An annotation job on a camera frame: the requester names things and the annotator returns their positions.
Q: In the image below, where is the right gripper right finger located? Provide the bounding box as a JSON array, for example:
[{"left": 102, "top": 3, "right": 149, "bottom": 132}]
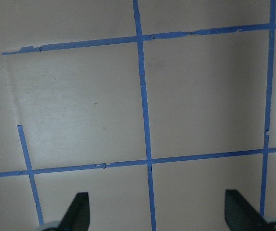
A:
[{"left": 225, "top": 190, "right": 275, "bottom": 231}]

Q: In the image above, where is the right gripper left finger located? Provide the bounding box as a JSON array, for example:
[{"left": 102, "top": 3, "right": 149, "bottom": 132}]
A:
[{"left": 58, "top": 192, "right": 90, "bottom": 231}]

